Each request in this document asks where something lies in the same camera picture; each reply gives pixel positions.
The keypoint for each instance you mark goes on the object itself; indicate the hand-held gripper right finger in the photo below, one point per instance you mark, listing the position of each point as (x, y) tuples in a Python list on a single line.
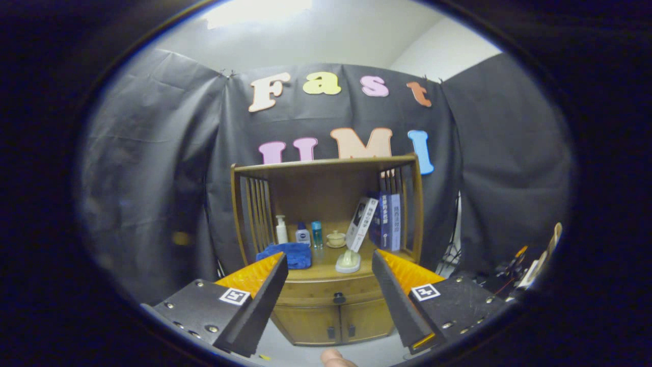
[(395, 300)]

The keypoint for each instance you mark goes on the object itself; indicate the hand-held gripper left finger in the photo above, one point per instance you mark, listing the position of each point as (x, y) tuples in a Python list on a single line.
[(265, 300)]

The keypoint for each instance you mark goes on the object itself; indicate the wooden drawer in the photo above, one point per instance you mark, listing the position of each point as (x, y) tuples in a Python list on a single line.
[(310, 294)]

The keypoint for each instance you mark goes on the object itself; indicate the white soap dish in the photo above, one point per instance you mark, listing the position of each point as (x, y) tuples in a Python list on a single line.
[(346, 269)]

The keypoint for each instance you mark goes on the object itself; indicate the cream soap bar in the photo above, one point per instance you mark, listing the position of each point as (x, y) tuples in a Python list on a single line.
[(350, 259)]

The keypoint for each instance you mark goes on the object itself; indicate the wooden cabinet door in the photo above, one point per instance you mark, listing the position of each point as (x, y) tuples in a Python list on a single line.
[(367, 321), (308, 323)]

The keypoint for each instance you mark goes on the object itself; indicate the wooden countertop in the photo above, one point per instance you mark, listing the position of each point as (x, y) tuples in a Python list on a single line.
[(321, 265)]

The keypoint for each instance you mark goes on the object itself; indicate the wooden cabinet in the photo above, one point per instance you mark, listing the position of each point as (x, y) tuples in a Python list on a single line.
[(321, 193)]

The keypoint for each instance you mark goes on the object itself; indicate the blue folded towel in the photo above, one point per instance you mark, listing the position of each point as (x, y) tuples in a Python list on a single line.
[(295, 255)]

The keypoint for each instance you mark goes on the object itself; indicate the white pump bottle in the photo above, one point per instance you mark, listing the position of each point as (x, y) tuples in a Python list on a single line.
[(281, 234)]

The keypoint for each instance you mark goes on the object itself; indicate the metal tripod stand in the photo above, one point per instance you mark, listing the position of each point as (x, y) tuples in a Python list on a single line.
[(451, 255)]

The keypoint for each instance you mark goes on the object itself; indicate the dark blue book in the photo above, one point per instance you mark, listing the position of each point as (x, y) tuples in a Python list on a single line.
[(375, 229)]

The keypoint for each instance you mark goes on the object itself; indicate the white bottle with blue cap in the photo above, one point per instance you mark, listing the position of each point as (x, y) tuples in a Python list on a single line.
[(303, 237)]

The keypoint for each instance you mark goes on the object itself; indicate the light purple book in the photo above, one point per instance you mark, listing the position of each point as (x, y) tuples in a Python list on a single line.
[(396, 224)]

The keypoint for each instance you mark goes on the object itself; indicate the clear blue bottle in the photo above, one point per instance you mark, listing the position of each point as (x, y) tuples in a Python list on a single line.
[(317, 235)]

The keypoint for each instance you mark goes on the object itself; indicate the cream lidded teacup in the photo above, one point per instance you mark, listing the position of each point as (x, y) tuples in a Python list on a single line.
[(336, 239)]

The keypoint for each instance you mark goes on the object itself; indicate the orange and black tool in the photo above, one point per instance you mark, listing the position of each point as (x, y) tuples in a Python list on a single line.
[(514, 262)]

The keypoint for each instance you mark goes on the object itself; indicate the white board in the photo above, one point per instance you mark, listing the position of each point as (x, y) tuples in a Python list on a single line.
[(537, 265)]

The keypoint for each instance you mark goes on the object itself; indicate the black backdrop cloth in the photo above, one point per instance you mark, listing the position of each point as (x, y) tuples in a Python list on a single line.
[(153, 153)]

